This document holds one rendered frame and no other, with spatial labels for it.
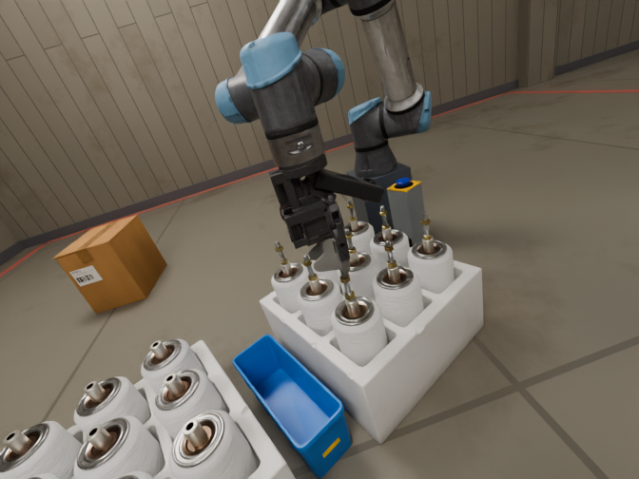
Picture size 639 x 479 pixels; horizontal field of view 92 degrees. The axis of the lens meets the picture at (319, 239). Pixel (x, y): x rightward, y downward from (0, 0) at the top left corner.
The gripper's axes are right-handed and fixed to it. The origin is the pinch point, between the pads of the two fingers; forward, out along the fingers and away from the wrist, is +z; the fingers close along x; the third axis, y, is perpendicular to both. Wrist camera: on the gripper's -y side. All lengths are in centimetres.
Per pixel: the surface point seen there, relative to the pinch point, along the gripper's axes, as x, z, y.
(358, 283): -11.2, 12.5, -3.4
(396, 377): 7.0, 22.3, -2.6
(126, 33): -260, -95, 74
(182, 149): -260, -5, 74
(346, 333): 3.8, 10.5, 3.6
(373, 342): 4.7, 14.1, -0.4
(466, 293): -3.5, 19.3, -24.6
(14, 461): 5, 9, 60
